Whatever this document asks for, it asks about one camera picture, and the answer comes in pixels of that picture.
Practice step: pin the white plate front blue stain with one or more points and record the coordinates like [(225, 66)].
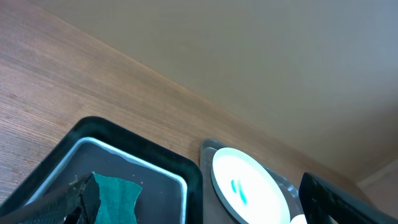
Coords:
[(299, 219)]

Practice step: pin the small black water tray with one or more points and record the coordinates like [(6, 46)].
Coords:
[(172, 186)]

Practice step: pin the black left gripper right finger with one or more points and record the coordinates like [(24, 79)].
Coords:
[(323, 203)]

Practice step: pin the white plate top blue stain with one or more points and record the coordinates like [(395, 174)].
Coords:
[(246, 189)]

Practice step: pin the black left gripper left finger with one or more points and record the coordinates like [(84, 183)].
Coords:
[(76, 202)]

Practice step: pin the green yellow sponge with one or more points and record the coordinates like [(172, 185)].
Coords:
[(118, 200)]

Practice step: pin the large brown serving tray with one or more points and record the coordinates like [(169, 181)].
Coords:
[(213, 209)]

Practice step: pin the white plate blue stain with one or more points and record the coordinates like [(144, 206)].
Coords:
[(299, 219), (246, 189)]

